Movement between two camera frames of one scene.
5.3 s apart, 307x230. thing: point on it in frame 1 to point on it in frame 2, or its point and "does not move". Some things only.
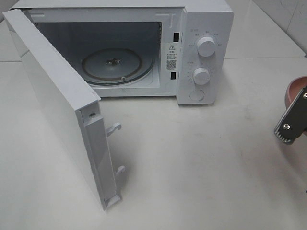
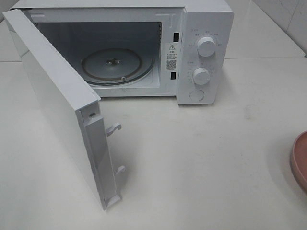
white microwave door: (76, 108) does not move
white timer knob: (201, 76) does not move
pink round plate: (293, 90) to (299, 159)
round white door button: (196, 95) does not move
